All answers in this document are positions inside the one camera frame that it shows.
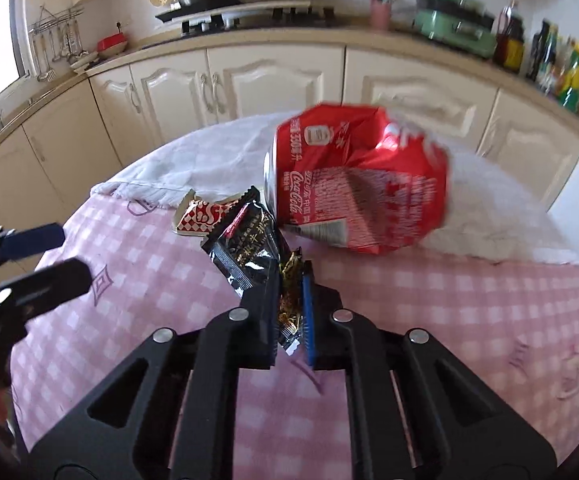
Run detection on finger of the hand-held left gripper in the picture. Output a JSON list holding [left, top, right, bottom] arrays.
[[0, 224, 66, 288], [0, 257, 93, 320]]

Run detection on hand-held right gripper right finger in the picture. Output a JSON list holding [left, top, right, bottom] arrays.
[[301, 260, 558, 480]]

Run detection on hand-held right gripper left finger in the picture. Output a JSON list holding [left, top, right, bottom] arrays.
[[28, 260, 283, 480]]

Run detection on black snack wrapper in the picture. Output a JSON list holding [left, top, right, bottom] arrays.
[[200, 186, 304, 357]]

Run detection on red and white wrapper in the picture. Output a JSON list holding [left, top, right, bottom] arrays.
[[171, 189, 246, 237]]

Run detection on pink checkered tablecloth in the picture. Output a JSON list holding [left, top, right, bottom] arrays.
[[9, 192, 579, 480]]

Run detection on crushed red soda can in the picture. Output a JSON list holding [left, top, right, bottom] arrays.
[[262, 102, 451, 257]]

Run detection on white towel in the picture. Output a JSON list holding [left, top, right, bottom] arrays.
[[92, 112, 579, 267]]

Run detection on hanging metal utensil rack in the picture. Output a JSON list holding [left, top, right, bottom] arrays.
[[28, 6, 86, 82]]

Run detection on red bowl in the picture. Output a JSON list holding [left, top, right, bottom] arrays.
[[96, 34, 130, 59]]

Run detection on cream kitchen base cabinets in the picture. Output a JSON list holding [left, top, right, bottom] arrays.
[[0, 42, 579, 248]]

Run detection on beige kitchen countertop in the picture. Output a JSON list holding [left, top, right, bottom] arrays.
[[0, 26, 579, 173]]

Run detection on black gas stove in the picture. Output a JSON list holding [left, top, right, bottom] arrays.
[[155, 0, 335, 37]]

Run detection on pink utensil holder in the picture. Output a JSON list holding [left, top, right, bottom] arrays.
[[365, 0, 408, 31]]

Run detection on green tabletop cooker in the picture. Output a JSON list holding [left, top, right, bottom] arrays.
[[414, 0, 498, 61]]

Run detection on group of sauce bottles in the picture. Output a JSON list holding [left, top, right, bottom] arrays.
[[526, 20, 573, 96]]

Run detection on yellow green bottle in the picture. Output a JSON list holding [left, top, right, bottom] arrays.
[[559, 39, 579, 114]]

